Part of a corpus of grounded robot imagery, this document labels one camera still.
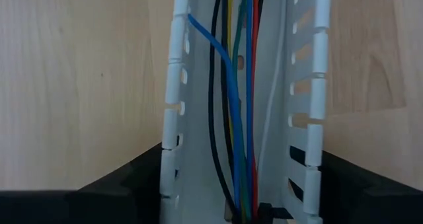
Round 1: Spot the white slotted cable duct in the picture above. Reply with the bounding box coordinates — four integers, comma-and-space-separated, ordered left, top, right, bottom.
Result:
159, 0, 332, 224

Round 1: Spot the yellow wire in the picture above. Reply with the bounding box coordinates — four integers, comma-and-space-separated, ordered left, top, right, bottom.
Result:
226, 0, 237, 143

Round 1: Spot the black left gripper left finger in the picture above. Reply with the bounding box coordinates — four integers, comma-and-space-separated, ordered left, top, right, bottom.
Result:
78, 143, 163, 224

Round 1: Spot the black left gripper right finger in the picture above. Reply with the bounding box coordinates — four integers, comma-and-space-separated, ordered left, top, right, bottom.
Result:
321, 150, 418, 224

